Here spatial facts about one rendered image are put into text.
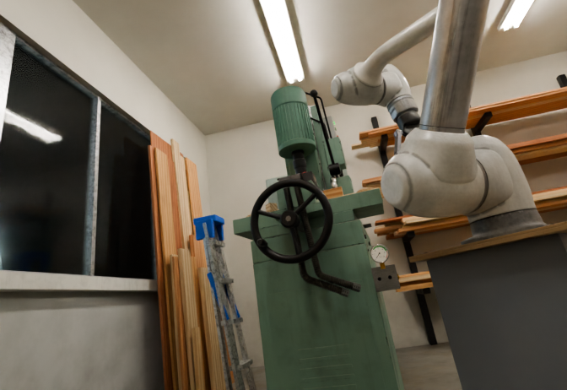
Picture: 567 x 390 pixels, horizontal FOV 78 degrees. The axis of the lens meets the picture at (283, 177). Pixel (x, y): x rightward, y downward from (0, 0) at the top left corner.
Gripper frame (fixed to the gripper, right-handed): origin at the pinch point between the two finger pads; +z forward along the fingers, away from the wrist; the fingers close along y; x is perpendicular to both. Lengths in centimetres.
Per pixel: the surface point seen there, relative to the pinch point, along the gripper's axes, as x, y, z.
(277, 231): -42, 45, -3
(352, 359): -39, 32, 46
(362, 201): -26.7, 13.2, -3.5
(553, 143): -140, -240, -61
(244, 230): -47, 56, -9
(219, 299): -132, 71, 2
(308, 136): -40, 20, -44
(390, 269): -24.8, 13.7, 22.9
